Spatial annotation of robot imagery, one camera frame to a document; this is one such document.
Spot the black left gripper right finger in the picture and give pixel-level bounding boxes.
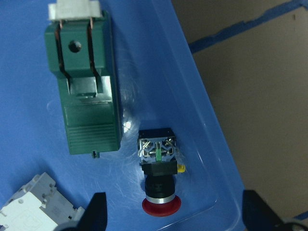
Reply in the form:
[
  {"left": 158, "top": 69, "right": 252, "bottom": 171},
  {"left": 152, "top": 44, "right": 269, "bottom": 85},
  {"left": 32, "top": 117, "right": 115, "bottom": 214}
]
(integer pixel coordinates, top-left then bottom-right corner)
[{"left": 242, "top": 190, "right": 285, "bottom": 231}]

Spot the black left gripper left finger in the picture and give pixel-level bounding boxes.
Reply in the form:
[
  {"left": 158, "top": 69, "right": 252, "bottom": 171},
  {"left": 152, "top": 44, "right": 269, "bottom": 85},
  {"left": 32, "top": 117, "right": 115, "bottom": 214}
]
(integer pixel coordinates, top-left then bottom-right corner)
[{"left": 73, "top": 192, "right": 107, "bottom": 231}]

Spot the red emergency stop button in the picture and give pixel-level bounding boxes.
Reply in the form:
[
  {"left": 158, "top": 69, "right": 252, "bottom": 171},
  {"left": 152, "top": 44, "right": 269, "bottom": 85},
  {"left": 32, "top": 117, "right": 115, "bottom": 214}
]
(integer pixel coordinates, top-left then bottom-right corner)
[{"left": 137, "top": 128, "right": 185, "bottom": 217}]

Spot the white circuit breaker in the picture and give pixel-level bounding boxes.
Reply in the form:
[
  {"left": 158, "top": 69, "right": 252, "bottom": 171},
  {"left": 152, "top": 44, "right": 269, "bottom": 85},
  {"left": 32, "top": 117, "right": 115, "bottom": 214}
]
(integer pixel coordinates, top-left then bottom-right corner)
[{"left": 0, "top": 172, "right": 85, "bottom": 231}]

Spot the blue plastic tray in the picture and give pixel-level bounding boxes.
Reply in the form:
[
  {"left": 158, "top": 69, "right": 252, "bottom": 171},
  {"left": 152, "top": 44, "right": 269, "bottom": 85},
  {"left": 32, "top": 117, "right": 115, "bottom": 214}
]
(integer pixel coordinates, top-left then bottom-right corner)
[{"left": 0, "top": 0, "right": 244, "bottom": 231}]

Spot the green electrical switch module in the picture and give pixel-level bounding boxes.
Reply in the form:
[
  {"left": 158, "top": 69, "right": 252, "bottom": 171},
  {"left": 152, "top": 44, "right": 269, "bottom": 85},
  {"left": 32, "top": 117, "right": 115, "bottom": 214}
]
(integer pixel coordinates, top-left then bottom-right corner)
[{"left": 44, "top": 0, "right": 122, "bottom": 157}]

